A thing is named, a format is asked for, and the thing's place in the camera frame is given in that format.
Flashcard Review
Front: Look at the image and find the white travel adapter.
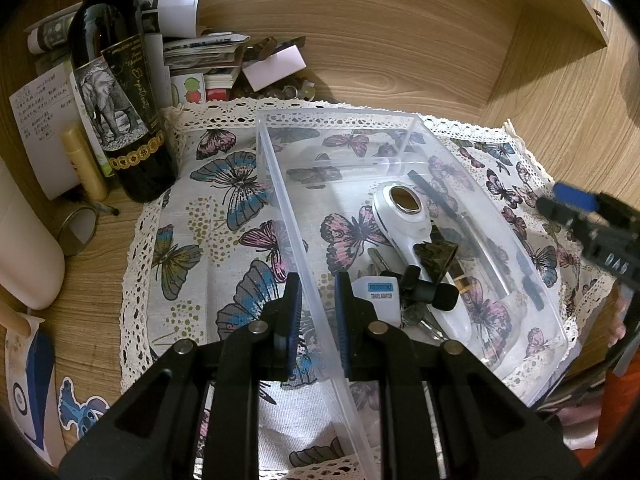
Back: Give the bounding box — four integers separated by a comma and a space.
351, 277, 402, 327

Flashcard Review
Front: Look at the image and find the small round mirror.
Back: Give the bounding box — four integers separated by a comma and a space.
55, 202, 120, 259

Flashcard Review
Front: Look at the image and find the butterfly print lace cloth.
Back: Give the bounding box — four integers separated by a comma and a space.
119, 97, 617, 480

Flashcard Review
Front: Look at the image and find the silver key bunch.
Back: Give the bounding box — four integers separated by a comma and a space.
366, 247, 448, 343

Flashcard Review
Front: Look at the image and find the blue cartoon sticker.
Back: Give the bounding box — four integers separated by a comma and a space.
57, 377, 111, 444

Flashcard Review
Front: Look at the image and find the dark wine bottle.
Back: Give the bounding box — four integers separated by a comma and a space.
67, 0, 179, 204

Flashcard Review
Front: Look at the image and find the white paper card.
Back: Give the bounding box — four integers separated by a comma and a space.
242, 45, 307, 92

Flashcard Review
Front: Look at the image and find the black silver pen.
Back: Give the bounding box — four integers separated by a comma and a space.
409, 169, 508, 297

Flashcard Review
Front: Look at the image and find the stack of magazines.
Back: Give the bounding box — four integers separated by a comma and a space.
27, 0, 252, 105

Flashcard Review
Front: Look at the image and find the black clip-on microphone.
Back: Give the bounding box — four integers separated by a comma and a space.
379, 266, 459, 312

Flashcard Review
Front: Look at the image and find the white handwritten note paper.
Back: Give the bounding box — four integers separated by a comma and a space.
8, 62, 77, 201

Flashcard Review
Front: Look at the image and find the white handheld device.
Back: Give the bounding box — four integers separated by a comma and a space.
371, 181, 473, 347

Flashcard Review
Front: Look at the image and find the dark wrapper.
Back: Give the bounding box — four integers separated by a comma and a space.
414, 240, 459, 282

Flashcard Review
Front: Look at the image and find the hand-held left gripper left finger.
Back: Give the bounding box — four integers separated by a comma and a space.
57, 272, 304, 480

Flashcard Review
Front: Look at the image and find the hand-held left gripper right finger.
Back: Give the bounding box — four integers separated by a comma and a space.
333, 272, 596, 480

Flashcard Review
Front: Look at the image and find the yellow lip balm tube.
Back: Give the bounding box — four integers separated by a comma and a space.
59, 125, 109, 204

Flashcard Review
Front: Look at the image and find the clear plastic box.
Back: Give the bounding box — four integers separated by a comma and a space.
255, 105, 582, 480

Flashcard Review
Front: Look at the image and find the white rounded bottle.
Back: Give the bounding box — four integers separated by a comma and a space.
0, 157, 67, 311

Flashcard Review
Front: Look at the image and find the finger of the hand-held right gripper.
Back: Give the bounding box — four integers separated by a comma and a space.
536, 196, 585, 241
552, 182, 601, 212

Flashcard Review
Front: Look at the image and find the orange cloth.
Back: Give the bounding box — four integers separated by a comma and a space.
592, 360, 640, 463

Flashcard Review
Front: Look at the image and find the blue white card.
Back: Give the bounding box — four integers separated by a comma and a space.
4, 317, 67, 467

